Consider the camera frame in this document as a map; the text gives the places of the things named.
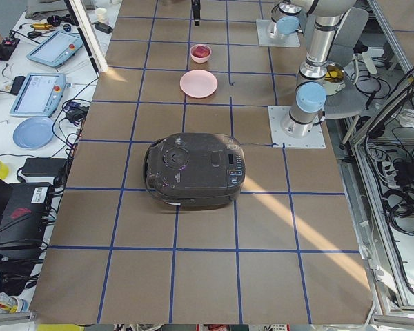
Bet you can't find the blue teach pendant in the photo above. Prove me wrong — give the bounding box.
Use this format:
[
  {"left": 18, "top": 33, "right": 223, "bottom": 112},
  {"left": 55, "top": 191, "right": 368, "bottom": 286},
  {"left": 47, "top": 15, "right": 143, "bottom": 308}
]
[
  {"left": 10, "top": 73, "right": 66, "bottom": 117},
  {"left": 26, "top": 31, "right": 83, "bottom": 68}
]

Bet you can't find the lower blue teach pendant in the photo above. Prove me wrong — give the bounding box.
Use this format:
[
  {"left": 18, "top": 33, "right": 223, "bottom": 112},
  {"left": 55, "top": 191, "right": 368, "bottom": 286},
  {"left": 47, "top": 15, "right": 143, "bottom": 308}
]
[{"left": 10, "top": 73, "right": 66, "bottom": 117}]

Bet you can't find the pink bowl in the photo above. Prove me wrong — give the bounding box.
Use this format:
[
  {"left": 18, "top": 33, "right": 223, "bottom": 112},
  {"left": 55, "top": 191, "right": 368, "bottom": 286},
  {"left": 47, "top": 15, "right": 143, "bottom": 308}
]
[{"left": 190, "top": 44, "right": 212, "bottom": 63}]

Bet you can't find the aluminium frame post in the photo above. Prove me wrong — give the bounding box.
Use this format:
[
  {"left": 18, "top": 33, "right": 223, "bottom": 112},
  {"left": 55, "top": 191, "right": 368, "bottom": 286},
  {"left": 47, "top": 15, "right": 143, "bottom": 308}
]
[{"left": 64, "top": 0, "right": 108, "bottom": 73}]

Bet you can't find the blue plate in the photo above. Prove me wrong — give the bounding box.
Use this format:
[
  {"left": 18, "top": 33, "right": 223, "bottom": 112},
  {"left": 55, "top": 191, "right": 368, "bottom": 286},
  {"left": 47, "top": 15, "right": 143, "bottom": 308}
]
[{"left": 12, "top": 117, "right": 54, "bottom": 149}]

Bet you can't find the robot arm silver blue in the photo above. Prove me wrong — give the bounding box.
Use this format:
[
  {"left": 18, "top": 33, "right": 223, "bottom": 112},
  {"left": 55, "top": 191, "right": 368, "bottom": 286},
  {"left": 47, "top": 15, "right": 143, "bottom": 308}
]
[{"left": 272, "top": 1, "right": 355, "bottom": 138}]

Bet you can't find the red apple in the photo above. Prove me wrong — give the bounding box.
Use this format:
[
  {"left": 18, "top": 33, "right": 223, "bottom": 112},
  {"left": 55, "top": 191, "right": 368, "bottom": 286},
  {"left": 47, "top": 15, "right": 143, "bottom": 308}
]
[{"left": 192, "top": 45, "right": 210, "bottom": 58}]

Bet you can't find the black computer box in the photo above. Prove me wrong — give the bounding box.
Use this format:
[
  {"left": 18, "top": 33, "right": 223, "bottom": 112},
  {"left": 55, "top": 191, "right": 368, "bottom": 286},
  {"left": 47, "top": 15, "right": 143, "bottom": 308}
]
[{"left": 0, "top": 182, "right": 54, "bottom": 260}]

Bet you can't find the upper blue teach pendant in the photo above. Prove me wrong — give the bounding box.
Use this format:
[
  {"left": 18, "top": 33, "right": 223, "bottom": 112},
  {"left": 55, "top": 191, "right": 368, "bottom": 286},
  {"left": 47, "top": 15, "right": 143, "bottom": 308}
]
[{"left": 26, "top": 31, "right": 83, "bottom": 68}]

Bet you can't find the grey office chair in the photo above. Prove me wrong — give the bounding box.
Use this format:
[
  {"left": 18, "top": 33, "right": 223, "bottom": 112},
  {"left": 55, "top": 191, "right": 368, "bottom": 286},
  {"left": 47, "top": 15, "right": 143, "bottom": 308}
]
[{"left": 323, "top": 7, "right": 368, "bottom": 119}]

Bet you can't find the black power adapter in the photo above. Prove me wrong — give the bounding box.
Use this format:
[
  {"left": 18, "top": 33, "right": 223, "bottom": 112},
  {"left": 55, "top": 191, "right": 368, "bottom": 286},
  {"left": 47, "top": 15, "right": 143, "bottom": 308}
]
[{"left": 21, "top": 158, "right": 66, "bottom": 177}]

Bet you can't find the black rice cooker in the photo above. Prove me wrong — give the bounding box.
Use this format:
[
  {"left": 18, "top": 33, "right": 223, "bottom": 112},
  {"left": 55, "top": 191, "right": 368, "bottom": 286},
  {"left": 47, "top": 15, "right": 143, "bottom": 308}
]
[{"left": 143, "top": 132, "right": 246, "bottom": 207}]

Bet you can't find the pink plate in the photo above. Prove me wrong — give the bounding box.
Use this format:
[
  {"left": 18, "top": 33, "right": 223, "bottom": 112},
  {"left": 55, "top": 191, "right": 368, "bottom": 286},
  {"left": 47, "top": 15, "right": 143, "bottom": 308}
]
[{"left": 179, "top": 70, "right": 218, "bottom": 99}]

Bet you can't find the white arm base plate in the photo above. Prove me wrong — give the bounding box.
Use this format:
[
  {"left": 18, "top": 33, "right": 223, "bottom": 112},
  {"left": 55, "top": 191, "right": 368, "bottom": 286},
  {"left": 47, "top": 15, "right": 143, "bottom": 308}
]
[{"left": 268, "top": 106, "right": 326, "bottom": 149}]

